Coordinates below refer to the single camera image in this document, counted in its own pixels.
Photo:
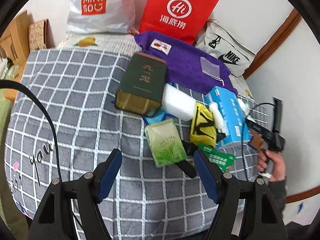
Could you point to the red paper shopping bag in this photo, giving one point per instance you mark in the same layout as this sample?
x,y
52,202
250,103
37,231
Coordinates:
x,y
180,19

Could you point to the yellow black pouch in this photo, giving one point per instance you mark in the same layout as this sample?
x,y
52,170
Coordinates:
x,y
203,129

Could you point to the dark green tea box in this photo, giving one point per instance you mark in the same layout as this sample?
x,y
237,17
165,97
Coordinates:
x,y
141,86

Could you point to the white foam roll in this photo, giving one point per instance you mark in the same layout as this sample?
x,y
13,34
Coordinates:
x,y
177,103

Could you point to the green tea tissue pack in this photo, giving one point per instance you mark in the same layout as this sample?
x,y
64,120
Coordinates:
x,y
165,143

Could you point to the grey checked blanket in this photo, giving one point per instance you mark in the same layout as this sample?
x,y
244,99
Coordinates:
x,y
77,88

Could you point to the person's right hand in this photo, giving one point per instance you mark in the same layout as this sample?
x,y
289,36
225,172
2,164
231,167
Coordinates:
x,y
273,163

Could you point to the white red snack sachet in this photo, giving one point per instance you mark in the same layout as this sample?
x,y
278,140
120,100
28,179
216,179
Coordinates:
x,y
161,46

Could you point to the white Miniso plastic bag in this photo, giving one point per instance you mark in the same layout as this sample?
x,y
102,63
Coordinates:
x,y
101,16

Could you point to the blue tissue box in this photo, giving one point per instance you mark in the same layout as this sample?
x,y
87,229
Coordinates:
x,y
232,113

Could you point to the purple fleece towel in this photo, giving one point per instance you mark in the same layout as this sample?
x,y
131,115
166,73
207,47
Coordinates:
x,y
183,63

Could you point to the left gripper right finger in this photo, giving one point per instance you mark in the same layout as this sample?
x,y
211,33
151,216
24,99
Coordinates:
x,y
261,218

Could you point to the beige Nike waist bag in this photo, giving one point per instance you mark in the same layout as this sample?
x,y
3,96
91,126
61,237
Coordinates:
x,y
219,43

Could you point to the clear small plastic bag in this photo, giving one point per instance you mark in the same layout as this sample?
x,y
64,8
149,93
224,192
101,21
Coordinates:
x,y
210,69

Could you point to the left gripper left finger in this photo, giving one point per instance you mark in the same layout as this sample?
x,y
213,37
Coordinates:
x,y
54,219

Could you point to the green flat packet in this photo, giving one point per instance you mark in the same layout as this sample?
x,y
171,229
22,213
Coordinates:
x,y
223,160

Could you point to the brown patterned box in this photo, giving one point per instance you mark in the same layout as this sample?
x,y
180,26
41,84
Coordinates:
x,y
38,35

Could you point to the brown wooden door frame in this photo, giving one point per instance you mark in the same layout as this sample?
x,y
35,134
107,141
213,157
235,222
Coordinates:
x,y
282,33

